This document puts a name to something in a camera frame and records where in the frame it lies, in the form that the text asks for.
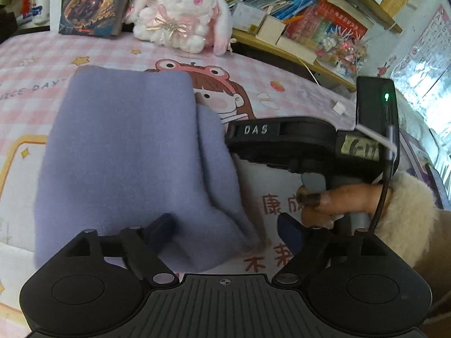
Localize person's right hand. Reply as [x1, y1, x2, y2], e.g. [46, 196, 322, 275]
[296, 182, 389, 230]

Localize white pink plush rabbit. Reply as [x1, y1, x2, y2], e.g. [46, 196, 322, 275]
[125, 0, 234, 57]

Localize wooden bookshelf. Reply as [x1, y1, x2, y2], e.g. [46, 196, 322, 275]
[231, 0, 403, 93]

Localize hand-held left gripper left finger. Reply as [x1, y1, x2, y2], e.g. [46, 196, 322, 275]
[65, 213, 179, 287]

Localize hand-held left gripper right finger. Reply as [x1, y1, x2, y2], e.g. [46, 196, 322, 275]
[273, 215, 389, 286]

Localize small wooden box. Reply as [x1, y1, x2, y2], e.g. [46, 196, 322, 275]
[255, 14, 288, 45]

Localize alphabet wall poster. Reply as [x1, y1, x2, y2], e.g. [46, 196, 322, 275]
[390, 5, 451, 89]

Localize illustrated fantasy book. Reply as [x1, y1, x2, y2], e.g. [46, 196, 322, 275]
[58, 0, 137, 37]

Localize purple knit garment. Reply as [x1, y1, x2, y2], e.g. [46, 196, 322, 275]
[34, 66, 264, 274]

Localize red boxed book set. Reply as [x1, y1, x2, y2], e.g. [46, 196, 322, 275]
[285, 0, 369, 50]

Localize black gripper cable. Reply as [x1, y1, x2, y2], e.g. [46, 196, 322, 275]
[366, 123, 397, 234]

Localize bundle of wrapped candy flowers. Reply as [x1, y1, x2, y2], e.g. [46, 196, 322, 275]
[316, 29, 369, 79]

